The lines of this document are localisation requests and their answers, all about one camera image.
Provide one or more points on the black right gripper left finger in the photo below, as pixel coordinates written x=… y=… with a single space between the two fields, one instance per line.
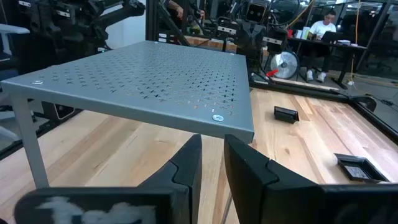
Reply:
x=183 y=186

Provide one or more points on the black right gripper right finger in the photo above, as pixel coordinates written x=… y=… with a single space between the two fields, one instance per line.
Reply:
x=255 y=186

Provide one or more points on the small rectangular black plate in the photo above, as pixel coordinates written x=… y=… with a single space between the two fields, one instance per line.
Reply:
x=285 y=115

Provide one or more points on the small square black plate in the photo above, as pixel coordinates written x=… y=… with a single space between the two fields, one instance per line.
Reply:
x=357 y=171

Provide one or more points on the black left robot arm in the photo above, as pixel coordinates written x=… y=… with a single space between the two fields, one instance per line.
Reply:
x=77 y=25

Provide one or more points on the grey perforated metal shelf riser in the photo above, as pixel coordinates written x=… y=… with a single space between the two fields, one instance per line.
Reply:
x=140 y=84

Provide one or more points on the round white floor fan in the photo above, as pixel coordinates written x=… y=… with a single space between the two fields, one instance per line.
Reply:
x=284 y=65

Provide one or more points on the black background robot station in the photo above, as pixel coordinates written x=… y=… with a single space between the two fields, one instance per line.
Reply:
x=255 y=34

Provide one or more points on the white cup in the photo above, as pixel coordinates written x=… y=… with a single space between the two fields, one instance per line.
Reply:
x=306 y=32

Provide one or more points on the black office desk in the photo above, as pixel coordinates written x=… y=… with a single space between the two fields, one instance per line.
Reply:
x=342 y=45

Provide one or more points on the black laptop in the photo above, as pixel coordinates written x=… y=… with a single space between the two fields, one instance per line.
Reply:
x=331 y=36

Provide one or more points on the person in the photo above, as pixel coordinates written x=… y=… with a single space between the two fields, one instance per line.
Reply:
x=178 y=9
x=321 y=28

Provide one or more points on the white office chair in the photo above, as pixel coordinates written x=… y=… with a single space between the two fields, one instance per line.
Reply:
x=12 y=29

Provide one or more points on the black metal gantry post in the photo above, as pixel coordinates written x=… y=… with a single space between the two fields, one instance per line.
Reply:
x=151 y=18

